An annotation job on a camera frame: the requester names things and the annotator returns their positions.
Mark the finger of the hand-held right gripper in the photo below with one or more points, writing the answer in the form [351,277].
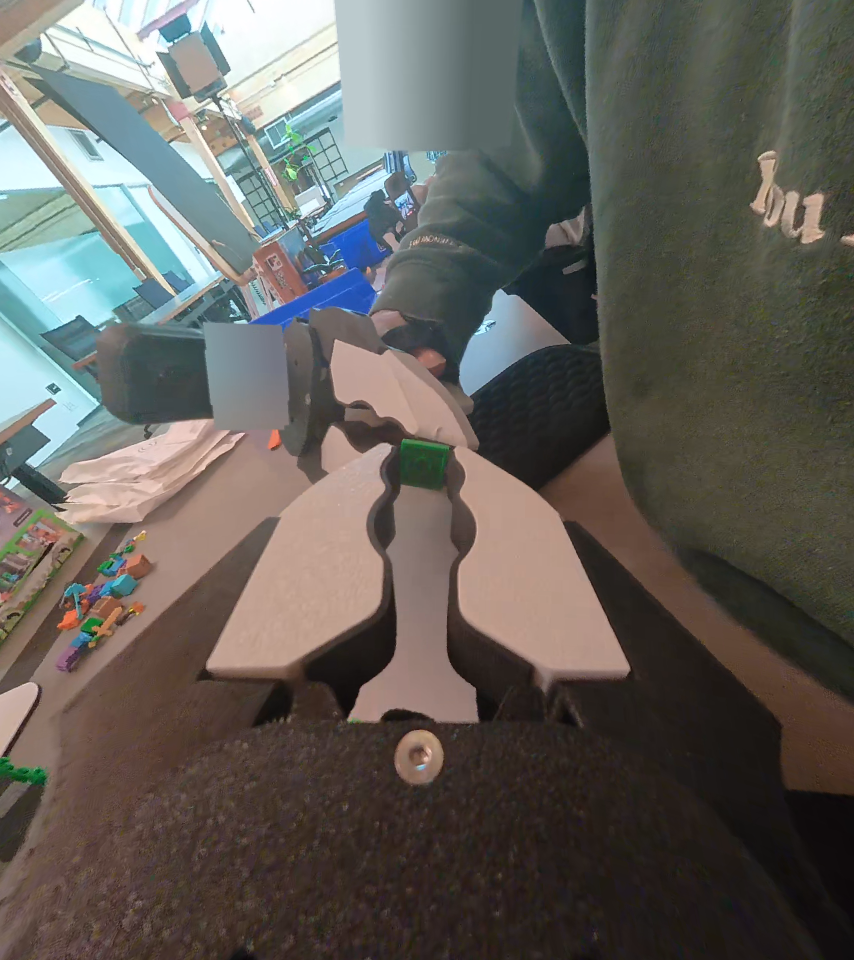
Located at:
[397,382]
[341,448]

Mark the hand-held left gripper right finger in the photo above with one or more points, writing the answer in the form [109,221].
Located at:
[539,585]

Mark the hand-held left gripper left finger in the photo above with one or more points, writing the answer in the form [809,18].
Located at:
[299,577]

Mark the green toy brick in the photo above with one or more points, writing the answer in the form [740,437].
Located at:
[424,463]

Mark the person's right forearm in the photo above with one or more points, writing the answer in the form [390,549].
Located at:
[487,232]

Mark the grey desk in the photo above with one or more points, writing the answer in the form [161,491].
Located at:
[187,525]

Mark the person's right hand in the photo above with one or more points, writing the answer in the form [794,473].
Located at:
[427,358]

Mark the small orange toy piece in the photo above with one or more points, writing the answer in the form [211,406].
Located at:
[273,439]

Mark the black office chair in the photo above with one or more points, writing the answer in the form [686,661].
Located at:
[71,341]

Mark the white paper bags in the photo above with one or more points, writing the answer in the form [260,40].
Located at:
[149,469]

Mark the long wooden table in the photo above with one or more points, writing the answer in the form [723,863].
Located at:
[187,289]

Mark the blue plastic bin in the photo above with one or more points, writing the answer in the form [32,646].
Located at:
[322,296]

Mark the black padded wrist rest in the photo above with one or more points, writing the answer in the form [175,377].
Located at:
[539,412]

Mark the small wooden table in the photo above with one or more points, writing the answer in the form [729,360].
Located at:
[7,431]

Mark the red box device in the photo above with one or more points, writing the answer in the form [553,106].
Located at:
[277,274]

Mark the pile of colourful toy bricks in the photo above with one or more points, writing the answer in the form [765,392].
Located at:
[101,596]

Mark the large black board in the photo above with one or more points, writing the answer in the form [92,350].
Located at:
[149,165]

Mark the green hanging plant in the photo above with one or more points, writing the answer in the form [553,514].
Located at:
[296,154]

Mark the person in green sweatshirt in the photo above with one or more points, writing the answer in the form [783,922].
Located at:
[757,390]

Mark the studio light panel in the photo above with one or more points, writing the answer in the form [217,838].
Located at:
[194,60]

